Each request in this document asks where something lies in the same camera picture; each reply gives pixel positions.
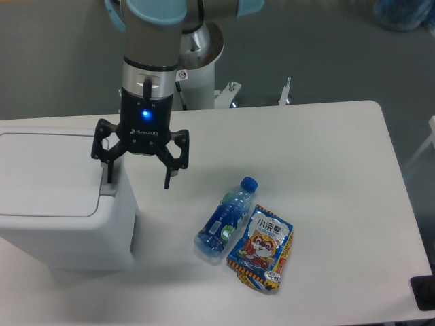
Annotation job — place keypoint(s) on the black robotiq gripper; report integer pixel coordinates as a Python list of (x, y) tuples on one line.
[(145, 125)]

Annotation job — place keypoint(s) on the white push-lid trash can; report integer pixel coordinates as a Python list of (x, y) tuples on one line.
[(56, 202)]

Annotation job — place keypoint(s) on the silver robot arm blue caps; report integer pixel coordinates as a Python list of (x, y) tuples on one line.
[(160, 37)]

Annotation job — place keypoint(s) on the blue plastic drink bottle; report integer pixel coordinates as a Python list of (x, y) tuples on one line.
[(212, 238)]

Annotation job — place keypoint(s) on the blue cartoon snack bag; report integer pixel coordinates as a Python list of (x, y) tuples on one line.
[(261, 253)]

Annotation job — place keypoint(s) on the blue plastic bag on floor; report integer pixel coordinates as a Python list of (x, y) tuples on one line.
[(401, 15)]

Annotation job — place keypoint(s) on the white furniture edge right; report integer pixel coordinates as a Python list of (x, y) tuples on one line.
[(410, 167)]

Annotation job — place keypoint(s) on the black device at table edge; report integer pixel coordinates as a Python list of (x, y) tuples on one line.
[(423, 290)]

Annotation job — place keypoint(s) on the white metal base frame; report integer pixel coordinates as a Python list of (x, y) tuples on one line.
[(226, 98)]

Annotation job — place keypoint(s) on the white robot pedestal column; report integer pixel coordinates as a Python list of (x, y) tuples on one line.
[(197, 86)]

